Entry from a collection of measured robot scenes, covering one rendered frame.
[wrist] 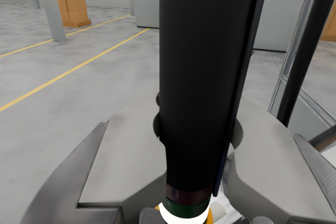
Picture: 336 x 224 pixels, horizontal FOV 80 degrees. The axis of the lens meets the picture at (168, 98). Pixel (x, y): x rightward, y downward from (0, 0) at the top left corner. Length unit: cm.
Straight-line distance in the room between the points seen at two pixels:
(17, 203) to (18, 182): 23
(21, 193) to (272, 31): 554
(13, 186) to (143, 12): 662
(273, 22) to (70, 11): 653
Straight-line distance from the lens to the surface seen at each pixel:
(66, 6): 860
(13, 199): 219
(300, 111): 141
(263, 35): 579
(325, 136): 32
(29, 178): 229
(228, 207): 21
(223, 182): 53
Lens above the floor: 154
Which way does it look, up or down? 30 degrees down
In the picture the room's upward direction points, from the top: 1 degrees clockwise
